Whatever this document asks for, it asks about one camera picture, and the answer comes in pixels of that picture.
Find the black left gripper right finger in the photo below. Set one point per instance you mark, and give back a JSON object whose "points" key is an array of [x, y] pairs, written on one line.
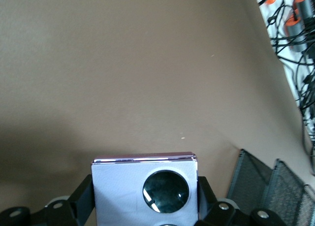
{"points": [[209, 201]]}

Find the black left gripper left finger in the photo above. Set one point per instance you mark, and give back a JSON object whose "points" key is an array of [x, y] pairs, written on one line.
{"points": [[81, 201]]}

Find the lilac white flip phone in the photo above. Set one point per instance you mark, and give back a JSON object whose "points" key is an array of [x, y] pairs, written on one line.
{"points": [[118, 194]]}

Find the grey plug orange collar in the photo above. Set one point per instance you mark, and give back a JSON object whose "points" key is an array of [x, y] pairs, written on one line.
{"points": [[296, 32], [305, 5]]}

